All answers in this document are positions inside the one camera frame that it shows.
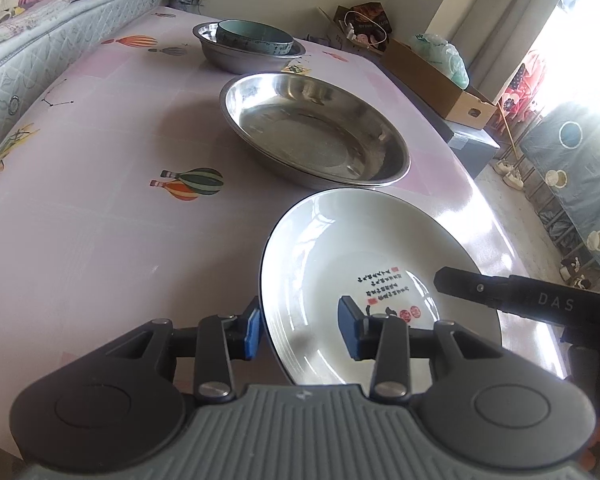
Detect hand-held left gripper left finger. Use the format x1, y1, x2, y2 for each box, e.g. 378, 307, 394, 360
97, 296, 262, 405

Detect pink printed tablecloth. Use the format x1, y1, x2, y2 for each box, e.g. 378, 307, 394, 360
0, 6, 571, 456

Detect red garment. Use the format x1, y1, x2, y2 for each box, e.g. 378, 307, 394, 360
500, 50, 549, 124

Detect dark grey cabinet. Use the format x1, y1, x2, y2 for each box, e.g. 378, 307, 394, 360
445, 119, 502, 181

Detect teal ceramic bowl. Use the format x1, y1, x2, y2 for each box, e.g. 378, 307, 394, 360
215, 19, 295, 58

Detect pale green plastic bag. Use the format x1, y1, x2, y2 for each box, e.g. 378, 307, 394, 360
411, 32, 471, 90

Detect small steel bowl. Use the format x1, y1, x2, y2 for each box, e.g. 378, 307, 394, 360
192, 21, 307, 74

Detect large steel plate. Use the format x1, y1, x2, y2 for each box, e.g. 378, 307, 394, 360
219, 72, 412, 189

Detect brown gift bag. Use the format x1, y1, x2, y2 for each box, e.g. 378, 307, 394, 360
336, 2, 394, 54

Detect blue printed cloth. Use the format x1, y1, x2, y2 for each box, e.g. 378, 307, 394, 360
520, 101, 600, 291

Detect white quilted mattress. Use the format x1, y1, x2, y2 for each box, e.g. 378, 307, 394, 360
0, 0, 178, 161

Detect long cardboard box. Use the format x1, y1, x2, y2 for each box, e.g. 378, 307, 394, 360
382, 37, 499, 122

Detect wooden broom handle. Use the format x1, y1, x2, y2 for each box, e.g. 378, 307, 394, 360
495, 105, 522, 162

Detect white shoes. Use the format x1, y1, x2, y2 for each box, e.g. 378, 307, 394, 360
495, 159, 525, 191

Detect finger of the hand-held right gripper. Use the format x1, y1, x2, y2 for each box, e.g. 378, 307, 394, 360
434, 266, 514, 313

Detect cream curtain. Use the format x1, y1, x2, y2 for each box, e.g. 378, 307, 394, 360
425, 0, 581, 107

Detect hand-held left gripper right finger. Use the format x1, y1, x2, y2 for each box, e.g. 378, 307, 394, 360
337, 296, 506, 404

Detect white printed plate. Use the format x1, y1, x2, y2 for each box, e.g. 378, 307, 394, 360
259, 187, 502, 387

